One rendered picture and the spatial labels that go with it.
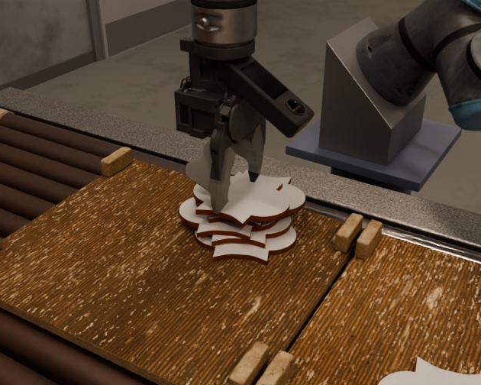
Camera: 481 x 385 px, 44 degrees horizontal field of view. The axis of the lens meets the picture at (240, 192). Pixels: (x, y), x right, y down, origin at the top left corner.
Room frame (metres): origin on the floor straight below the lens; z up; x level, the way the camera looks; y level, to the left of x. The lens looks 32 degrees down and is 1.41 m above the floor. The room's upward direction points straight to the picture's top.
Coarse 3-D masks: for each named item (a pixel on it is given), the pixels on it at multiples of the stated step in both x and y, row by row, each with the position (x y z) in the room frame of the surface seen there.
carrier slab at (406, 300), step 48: (384, 240) 0.65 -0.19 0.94; (336, 288) 0.55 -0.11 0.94; (384, 288) 0.55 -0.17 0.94; (432, 288) 0.55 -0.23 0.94; (480, 288) 0.55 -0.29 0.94; (336, 336) 0.47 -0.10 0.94; (384, 336) 0.47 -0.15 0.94; (432, 336) 0.47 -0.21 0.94; (480, 336) 0.47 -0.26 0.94; (288, 384) 0.40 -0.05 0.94; (336, 384) 0.40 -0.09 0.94
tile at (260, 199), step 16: (240, 176) 0.73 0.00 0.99; (208, 192) 0.68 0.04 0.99; (240, 192) 0.68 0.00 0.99; (256, 192) 0.68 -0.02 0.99; (272, 192) 0.68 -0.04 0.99; (208, 208) 0.64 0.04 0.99; (224, 208) 0.64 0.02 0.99; (240, 208) 0.64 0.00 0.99; (256, 208) 0.64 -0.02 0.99; (272, 208) 0.64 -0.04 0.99; (288, 208) 0.65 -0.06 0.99; (240, 224) 0.61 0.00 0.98
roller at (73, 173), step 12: (0, 144) 0.95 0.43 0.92; (0, 156) 0.93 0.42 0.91; (12, 156) 0.92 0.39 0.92; (24, 156) 0.91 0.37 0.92; (36, 156) 0.91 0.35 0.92; (24, 168) 0.89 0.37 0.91; (36, 168) 0.88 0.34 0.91; (48, 168) 0.88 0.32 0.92; (60, 168) 0.87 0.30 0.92; (72, 168) 0.87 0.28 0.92; (60, 180) 0.85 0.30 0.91; (72, 180) 0.84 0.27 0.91; (84, 180) 0.84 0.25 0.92
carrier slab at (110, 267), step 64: (128, 192) 0.76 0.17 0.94; (192, 192) 0.76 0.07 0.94; (0, 256) 0.61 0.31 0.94; (64, 256) 0.61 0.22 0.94; (128, 256) 0.61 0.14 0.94; (192, 256) 0.61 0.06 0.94; (320, 256) 0.61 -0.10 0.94; (64, 320) 0.49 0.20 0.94; (128, 320) 0.49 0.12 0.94; (192, 320) 0.49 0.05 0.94; (256, 320) 0.49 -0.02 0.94; (192, 384) 0.40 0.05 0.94
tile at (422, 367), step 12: (420, 360) 0.43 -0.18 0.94; (396, 372) 0.41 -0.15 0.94; (408, 372) 0.41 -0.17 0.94; (420, 372) 0.41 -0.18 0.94; (432, 372) 0.41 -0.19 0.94; (444, 372) 0.41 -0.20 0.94; (384, 384) 0.40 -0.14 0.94; (396, 384) 0.40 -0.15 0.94; (408, 384) 0.40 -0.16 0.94; (420, 384) 0.40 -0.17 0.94; (432, 384) 0.40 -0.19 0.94; (444, 384) 0.40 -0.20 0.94; (456, 384) 0.40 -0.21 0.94; (468, 384) 0.40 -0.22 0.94; (480, 384) 0.40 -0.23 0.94
